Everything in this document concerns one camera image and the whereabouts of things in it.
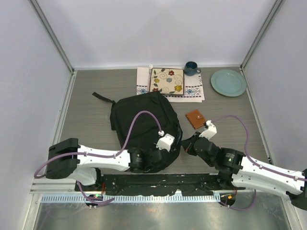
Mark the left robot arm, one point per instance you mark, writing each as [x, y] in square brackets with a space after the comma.
[69, 159]

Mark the slotted cable duct rail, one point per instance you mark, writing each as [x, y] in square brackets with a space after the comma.
[176, 198]

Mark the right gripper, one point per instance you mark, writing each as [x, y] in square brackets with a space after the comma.
[187, 144]

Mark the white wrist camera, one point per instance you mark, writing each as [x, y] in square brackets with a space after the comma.
[209, 130]
[165, 142]

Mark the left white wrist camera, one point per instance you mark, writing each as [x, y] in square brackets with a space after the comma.
[165, 142]

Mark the dark blue ceramic mug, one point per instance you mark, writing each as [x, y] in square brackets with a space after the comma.
[191, 68]

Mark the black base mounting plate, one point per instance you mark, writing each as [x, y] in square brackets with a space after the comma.
[190, 184]

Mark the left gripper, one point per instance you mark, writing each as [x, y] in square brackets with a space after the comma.
[154, 149]

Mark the patterned white placemat cloth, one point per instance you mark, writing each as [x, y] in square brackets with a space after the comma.
[193, 88]

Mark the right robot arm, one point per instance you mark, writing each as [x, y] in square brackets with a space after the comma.
[241, 171]

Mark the brown leather wallet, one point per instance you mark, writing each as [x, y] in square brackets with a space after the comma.
[196, 118]

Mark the square floral ceramic plate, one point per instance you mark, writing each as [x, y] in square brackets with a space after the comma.
[167, 81]

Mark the round teal plate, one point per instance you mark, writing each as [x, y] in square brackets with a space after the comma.
[228, 83]

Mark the black student backpack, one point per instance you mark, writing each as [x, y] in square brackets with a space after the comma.
[137, 121]

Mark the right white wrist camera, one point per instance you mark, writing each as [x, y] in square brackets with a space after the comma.
[209, 130]

